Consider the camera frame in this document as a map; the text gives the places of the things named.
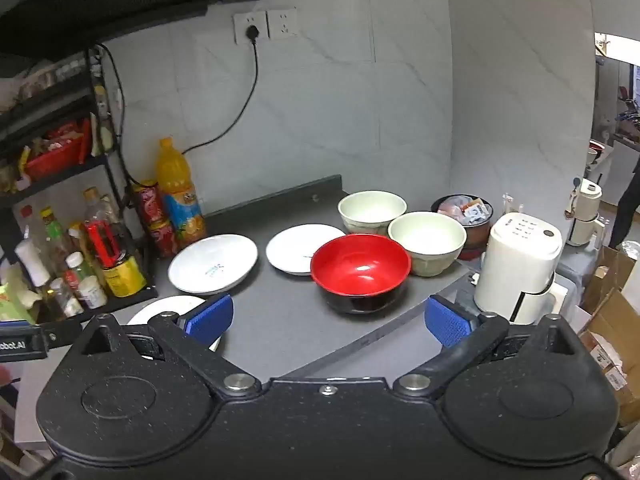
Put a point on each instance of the small clear jar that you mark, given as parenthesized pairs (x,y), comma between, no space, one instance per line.
(65,300)

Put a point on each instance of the red plastic basket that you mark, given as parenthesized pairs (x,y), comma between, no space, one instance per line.
(50,162)

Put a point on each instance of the green tissue box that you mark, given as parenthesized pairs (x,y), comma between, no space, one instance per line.
(12,305)

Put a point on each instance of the white insulated jug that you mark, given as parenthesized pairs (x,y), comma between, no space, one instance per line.
(585,210)

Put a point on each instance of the white plate with dark mark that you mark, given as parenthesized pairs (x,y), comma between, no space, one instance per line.
(295,250)

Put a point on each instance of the dark glass sauce bottle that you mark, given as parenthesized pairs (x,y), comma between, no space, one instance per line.
(120,227)

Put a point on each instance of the white wall socket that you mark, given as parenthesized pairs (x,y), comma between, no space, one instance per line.
(282,22)
(240,20)

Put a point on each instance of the pile of seasoning sachets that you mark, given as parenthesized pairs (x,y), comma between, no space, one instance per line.
(465,209)

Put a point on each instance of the red label sauce bottle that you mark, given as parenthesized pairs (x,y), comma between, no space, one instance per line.
(102,242)

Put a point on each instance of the white plate with blue print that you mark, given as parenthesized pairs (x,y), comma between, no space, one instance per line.
(200,260)

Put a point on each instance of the red soda can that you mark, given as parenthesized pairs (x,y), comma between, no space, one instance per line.
(150,205)
(162,237)

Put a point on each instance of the red and black bowl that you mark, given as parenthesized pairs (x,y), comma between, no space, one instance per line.
(360,270)

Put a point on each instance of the yellow tin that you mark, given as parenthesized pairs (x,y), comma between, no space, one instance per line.
(122,277)

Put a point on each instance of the orange juice bottle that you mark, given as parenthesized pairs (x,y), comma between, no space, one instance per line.
(175,180)

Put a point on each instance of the black metal rack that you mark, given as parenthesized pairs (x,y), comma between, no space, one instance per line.
(145,294)

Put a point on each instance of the green label bottle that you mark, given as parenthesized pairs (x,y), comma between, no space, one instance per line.
(52,230)

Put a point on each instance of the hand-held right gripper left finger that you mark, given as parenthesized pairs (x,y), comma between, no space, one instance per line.
(212,317)

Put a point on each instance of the brown cardboard box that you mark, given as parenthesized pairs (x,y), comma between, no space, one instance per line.
(602,275)
(617,340)

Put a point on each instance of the white electric kettle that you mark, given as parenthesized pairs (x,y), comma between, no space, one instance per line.
(515,260)

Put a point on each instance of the cream ceramic bowl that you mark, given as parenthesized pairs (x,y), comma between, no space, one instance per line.
(427,240)
(372,210)

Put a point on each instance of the white plastic bottle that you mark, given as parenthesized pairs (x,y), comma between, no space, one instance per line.
(32,262)

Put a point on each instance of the small white jar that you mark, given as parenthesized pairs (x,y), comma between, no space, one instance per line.
(92,292)

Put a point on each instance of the black power plug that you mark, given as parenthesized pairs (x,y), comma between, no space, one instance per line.
(252,34)

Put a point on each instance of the dark red pot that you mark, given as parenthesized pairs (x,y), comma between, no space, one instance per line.
(477,240)

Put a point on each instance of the plain white plate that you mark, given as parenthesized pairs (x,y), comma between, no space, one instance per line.
(160,305)

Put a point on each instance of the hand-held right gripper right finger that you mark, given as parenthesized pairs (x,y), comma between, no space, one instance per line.
(447,322)

